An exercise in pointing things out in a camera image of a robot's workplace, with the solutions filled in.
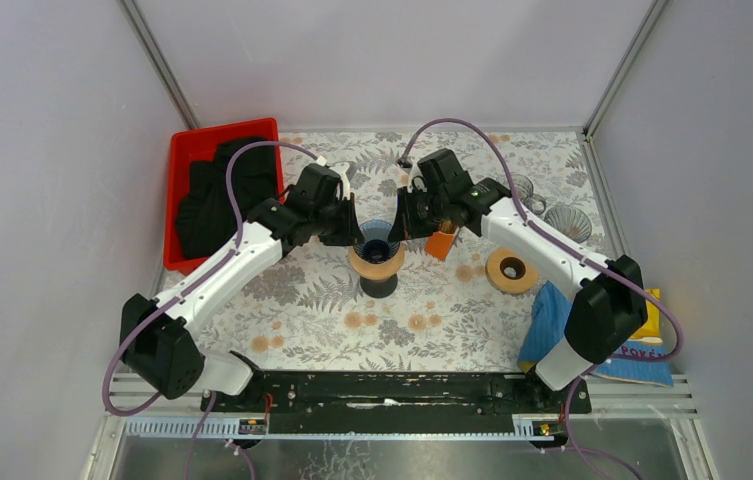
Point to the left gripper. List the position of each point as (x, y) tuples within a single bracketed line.
[(341, 216)]

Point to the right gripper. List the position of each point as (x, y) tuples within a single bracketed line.
[(404, 227)]

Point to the blue glass dripper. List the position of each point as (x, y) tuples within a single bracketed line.
[(376, 247)]

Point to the red-rimmed glass carafe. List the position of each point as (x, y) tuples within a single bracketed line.
[(379, 289)]

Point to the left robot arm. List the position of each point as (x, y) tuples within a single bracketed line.
[(160, 333)]

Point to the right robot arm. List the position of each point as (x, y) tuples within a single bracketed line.
[(606, 296)]

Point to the orange coffee filter box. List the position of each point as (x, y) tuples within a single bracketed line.
[(442, 240)]

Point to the grey ribbed glass dripper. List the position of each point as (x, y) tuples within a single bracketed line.
[(571, 221)]

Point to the floral table mat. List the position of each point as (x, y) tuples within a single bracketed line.
[(309, 312)]

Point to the grey glass pitcher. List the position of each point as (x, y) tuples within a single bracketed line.
[(521, 189)]

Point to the black cloth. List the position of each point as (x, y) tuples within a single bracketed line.
[(205, 219)]

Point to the blue cloth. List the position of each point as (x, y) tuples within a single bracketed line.
[(549, 314)]

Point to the red plastic bin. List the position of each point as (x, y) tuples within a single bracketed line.
[(188, 147)]

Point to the yellow blue snack bag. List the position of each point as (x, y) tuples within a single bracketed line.
[(636, 363)]

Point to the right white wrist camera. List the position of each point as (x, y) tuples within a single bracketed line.
[(414, 180)]

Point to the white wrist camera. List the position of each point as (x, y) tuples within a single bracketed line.
[(414, 180), (342, 170)]

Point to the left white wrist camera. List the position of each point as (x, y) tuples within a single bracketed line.
[(342, 170)]

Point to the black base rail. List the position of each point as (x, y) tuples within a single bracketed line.
[(394, 403)]

